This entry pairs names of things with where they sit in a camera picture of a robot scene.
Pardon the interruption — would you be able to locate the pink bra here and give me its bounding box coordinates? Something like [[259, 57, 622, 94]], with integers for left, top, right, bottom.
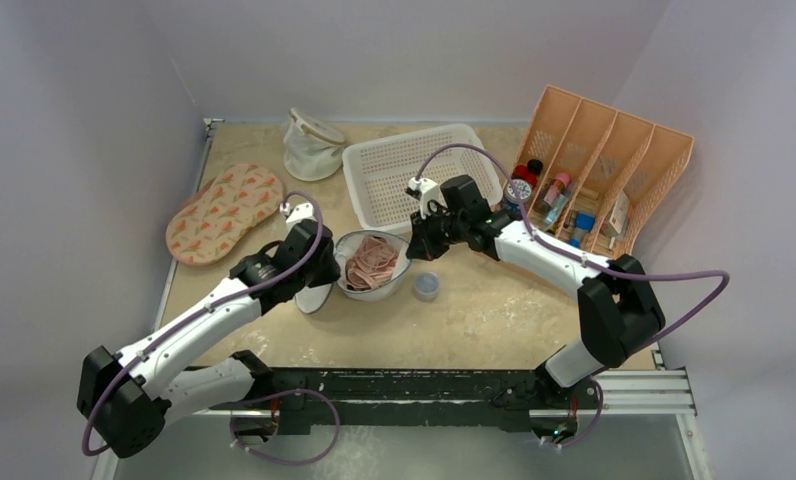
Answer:
[[345, 234, 399, 291]]

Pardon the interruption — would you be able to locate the white mesh laundry bag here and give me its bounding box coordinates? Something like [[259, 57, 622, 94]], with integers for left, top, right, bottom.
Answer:
[[283, 107, 348, 182], [294, 230, 412, 314]]

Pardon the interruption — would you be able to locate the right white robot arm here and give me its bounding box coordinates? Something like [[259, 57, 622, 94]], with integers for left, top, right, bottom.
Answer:
[[406, 175, 665, 407]]

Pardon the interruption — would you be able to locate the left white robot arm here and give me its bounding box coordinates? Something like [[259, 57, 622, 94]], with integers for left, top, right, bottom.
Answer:
[[77, 219, 340, 458]]

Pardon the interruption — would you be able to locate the small clear white-lid jar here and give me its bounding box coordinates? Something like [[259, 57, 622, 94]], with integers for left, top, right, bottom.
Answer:
[[413, 271, 441, 302]]

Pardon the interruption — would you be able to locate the blue white round jar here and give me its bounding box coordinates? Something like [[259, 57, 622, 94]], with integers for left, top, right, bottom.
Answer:
[[500, 178, 533, 212]]

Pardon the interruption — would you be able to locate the carrot print oval pad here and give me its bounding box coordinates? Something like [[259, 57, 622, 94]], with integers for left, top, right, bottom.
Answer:
[[165, 163, 284, 266]]

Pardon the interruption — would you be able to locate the red cap bottle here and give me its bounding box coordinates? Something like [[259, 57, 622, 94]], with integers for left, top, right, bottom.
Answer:
[[511, 159, 544, 189]]

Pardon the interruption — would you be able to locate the white plastic basket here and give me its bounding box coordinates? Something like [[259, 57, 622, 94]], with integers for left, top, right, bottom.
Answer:
[[342, 123, 502, 235]]

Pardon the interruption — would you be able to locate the pink cap bottle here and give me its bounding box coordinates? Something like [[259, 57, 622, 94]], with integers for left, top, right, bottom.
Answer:
[[539, 171, 570, 214]]

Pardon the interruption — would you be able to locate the blue cap tube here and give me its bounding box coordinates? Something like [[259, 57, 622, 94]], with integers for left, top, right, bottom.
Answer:
[[568, 211, 595, 248]]

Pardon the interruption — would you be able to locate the orange plastic organizer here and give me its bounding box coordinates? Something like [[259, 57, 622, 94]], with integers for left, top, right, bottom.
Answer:
[[512, 85, 694, 258]]

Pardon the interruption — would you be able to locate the white red box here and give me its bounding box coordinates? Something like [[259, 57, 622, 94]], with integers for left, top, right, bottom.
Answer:
[[601, 191, 630, 238]]

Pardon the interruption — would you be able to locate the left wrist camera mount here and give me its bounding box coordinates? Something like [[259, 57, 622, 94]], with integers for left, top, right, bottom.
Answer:
[[279, 202, 317, 232]]

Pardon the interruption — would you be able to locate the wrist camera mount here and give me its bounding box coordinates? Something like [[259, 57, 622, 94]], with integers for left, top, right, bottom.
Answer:
[[405, 177, 440, 219], [279, 202, 317, 232]]

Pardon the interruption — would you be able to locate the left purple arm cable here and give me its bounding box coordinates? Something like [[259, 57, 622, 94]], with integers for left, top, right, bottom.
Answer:
[[81, 192, 325, 458]]

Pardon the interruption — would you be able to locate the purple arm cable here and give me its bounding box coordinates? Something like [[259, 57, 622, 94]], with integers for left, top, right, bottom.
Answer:
[[414, 144, 732, 352], [81, 192, 325, 458]]

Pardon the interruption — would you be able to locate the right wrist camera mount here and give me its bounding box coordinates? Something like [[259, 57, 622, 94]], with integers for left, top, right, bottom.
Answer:
[[405, 177, 440, 219]]

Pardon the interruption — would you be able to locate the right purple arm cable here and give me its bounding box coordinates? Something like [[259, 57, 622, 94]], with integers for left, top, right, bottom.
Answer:
[[414, 144, 732, 352]]

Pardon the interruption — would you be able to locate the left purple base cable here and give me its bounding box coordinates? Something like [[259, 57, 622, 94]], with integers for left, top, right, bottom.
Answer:
[[229, 388, 342, 466]]

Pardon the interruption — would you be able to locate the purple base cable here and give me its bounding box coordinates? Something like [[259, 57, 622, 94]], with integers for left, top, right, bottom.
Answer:
[[537, 377, 603, 452], [229, 388, 342, 466]]

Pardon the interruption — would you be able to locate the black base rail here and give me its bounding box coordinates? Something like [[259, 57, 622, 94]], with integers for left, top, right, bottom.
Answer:
[[225, 367, 602, 441]]

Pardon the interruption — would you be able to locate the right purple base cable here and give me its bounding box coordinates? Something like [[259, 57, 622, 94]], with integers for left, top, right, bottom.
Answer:
[[537, 377, 603, 452]]

